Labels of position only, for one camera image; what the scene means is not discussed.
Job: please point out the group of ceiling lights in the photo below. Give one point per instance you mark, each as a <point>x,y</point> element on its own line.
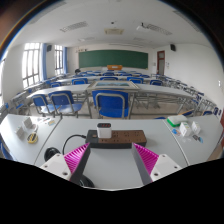
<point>74,26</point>

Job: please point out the green chalkboard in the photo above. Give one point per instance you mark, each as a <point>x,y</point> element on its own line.
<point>113,59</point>

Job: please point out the yellow tape roll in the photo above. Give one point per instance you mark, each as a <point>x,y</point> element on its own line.
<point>29,138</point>

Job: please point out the blue curtain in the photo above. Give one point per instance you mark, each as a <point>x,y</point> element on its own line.
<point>65,60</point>
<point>44,61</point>

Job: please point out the ceiling air conditioner vent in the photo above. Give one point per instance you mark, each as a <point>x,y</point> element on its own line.
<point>114,31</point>

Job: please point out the dark printed card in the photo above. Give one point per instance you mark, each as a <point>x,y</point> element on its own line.
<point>197,138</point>

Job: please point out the white charger block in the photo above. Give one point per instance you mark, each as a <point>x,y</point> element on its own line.
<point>104,133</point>

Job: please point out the large bright window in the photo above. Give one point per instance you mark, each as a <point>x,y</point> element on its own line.
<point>31,63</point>

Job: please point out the narrow bright window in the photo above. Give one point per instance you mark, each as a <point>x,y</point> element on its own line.
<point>58,58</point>

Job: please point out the white ceiling projector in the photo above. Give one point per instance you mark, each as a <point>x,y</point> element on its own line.
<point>141,27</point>

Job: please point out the orange wooden lectern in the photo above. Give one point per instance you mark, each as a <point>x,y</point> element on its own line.
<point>114,67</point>

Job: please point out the small white box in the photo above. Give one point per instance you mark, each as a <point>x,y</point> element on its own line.
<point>196,127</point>
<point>185,129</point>

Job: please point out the small red-brown door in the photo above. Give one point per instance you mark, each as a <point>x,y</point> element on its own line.
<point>161,65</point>

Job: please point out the rows of grey desks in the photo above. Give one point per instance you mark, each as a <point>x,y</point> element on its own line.
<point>66,89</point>

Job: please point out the group of blue chairs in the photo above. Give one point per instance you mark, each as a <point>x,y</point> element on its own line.
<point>111,104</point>

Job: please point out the green and white pack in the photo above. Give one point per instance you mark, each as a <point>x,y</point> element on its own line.
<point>176,120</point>

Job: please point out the black wall speaker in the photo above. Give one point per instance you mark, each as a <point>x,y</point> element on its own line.
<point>173,47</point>
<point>49,48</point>

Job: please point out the black brown power strip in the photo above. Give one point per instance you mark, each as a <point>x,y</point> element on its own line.
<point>130,137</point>

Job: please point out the framed panel on desk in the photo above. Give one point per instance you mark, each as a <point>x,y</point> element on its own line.
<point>113,85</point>

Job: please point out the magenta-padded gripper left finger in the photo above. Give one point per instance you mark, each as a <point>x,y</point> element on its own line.
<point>74,160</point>

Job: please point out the blue printed card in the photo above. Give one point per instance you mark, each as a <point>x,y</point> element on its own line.
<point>175,132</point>

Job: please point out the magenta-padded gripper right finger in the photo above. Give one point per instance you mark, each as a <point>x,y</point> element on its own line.
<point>148,160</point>

